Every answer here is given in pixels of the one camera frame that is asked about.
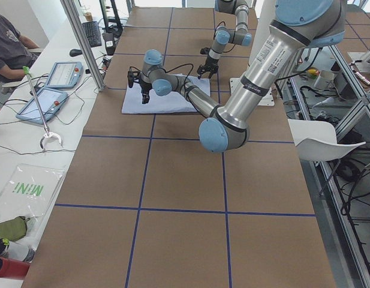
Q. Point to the teach pendant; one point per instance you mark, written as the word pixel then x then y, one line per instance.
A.
pixel 64 75
pixel 51 100

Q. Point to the white plastic chair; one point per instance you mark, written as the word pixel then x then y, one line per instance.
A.
pixel 316 141

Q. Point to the lower teach pendant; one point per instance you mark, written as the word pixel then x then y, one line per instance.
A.
pixel 51 100

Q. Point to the upper teach pendant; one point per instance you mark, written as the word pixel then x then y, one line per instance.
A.
pixel 64 75

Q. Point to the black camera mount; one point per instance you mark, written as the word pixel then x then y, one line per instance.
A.
pixel 133 76

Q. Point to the seated person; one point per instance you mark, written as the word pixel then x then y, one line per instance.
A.
pixel 14 52

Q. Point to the red bottle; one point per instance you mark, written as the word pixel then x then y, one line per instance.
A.
pixel 13 269

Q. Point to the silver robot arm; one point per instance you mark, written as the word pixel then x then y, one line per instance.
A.
pixel 223 36
pixel 295 25

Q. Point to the light blue striped shirt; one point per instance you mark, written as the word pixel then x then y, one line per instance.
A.
pixel 171 103

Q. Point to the black keyboard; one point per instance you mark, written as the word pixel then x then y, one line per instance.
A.
pixel 92 32

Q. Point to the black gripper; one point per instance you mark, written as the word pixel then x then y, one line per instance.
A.
pixel 145 87
pixel 208 64

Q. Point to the clear bag with green print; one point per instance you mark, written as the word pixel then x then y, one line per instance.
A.
pixel 29 191

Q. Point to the green cloth pouch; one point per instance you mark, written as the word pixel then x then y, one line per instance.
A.
pixel 14 229

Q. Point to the aluminium frame post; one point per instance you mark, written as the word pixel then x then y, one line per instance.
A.
pixel 74 20

